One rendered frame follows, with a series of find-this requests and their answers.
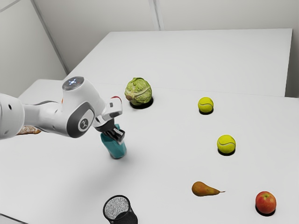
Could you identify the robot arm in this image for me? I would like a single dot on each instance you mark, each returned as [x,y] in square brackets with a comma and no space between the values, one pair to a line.
[46,114]

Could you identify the red apple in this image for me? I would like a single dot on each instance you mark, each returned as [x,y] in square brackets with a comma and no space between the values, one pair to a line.
[265,202]

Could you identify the green cabbage head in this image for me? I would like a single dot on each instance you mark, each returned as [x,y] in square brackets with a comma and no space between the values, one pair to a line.
[138,91]

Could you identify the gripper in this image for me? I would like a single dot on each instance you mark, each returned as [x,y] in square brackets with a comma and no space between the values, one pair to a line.
[108,127]

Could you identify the brown bread roll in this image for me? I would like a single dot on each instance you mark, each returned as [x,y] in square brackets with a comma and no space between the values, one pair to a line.
[29,130]

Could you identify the small red round fruit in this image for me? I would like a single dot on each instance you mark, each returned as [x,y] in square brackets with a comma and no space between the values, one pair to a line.
[116,97]

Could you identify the yellow tennis ball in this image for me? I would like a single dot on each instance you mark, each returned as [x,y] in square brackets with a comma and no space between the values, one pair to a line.
[226,143]
[205,104]

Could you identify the teal faceted mug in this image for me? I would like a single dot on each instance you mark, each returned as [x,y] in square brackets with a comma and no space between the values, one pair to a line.
[116,150]

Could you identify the brown pear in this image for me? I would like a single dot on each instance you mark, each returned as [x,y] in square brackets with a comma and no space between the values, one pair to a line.
[202,189]

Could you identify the black mesh pen holder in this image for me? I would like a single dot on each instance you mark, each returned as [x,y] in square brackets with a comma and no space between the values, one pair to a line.
[116,208]

